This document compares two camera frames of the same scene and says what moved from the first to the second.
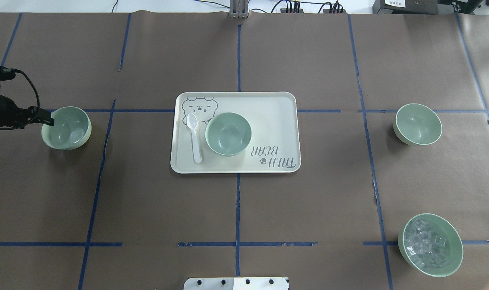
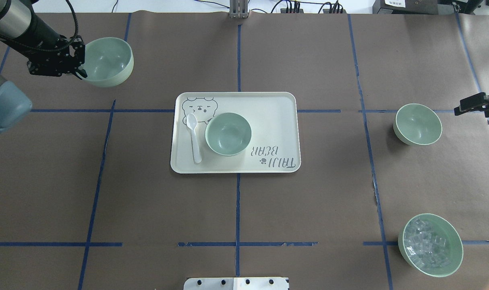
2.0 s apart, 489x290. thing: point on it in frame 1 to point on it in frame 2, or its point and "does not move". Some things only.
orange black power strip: (337, 9) does not move
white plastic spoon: (192, 121) does not move
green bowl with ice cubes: (431, 244) does not move
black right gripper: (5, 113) to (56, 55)
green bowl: (417, 124) does not move
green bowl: (71, 129) to (109, 62)
